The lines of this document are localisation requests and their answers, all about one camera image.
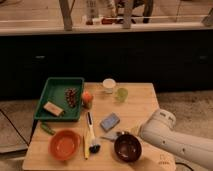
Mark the bunch of red grapes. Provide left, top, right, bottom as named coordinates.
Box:
left=65, top=88, right=77, bottom=108

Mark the orange bowl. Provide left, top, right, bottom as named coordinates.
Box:
left=48, top=129, right=81, bottom=161

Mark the dark brown bowl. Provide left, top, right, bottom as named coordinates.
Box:
left=114, top=134, right=142, bottom=162

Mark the green translucent cup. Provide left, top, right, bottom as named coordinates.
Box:
left=116, top=88, right=128, bottom=102

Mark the blue sponge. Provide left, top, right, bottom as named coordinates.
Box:
left=100, top=113, right=120, bottom=132

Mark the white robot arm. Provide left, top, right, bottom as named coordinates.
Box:
left=138, top=109, right=213, bottom=171

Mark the green cucumber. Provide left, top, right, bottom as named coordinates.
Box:
left=40, top=123, right=55, bottom=135

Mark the green plastic tray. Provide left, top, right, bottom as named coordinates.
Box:
left=34, top=77, right=84, bottom=122

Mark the metal spoon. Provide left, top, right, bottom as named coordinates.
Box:
left=116, top=131, right=130, bottom=137

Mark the grey cloth piece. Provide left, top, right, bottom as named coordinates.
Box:
left=102, top=132, right=119, bottom=141

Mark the black floor cable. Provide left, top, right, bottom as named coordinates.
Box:
left=175, top=161, right=195, bottom=171

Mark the black left cable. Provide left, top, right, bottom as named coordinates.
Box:
left=0, top=108, right=30, bottom=147

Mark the wooden block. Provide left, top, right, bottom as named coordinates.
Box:
left=43, top=102, right=64, bottom=116

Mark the white paper cup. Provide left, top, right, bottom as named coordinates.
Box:
left=102, top=78, right=116, bottom=94

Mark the black white dish brush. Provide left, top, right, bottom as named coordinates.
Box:
left=87, top=112, right=101, bottom=154

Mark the yellow banana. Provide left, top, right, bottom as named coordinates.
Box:
left=83, top=131, right=90, bottom=160

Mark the orange peach fruit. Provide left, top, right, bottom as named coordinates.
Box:
left=82, top=91, right=93, bottom=109

